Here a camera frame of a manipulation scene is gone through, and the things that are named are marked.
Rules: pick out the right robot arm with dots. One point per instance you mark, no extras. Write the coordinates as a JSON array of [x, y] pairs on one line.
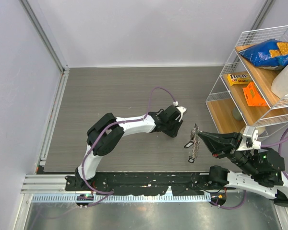
[[263, 168]]

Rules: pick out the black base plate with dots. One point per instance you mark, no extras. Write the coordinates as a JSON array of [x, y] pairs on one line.
[[150, 184]]

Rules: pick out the white plastic bottle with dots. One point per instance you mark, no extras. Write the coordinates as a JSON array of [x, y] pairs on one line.
[[279, 85]]

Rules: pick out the blue chips bag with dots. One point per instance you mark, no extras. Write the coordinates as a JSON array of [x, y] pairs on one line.
[[271, 54]]

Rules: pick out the white slotted cable duct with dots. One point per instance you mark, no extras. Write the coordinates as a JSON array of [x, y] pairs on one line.
[[81, 198]]

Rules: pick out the keychain with keys and strap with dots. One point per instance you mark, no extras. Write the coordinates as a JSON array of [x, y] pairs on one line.
[[193, 143]]

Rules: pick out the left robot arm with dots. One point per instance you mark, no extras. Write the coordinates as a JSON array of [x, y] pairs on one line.
[[106, 133]]

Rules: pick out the orange candy bag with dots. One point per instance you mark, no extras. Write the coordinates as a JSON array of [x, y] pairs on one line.
[[253, 96]]

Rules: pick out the cream lotion bottle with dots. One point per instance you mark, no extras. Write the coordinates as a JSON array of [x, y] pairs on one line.
[[261, 130]]

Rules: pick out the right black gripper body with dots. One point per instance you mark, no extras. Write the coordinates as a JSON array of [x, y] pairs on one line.
[[230, 153]]

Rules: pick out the yellow candy bag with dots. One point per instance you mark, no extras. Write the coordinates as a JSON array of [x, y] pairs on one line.
[[237, 79]]

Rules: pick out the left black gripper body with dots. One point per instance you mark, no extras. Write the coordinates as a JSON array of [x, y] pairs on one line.
[[172, 128]]

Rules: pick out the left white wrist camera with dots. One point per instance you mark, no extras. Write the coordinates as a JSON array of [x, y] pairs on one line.
[[182, 110]]

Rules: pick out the white wire shelf rack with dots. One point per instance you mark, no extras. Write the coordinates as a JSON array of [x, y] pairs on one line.
[[242, 95]]

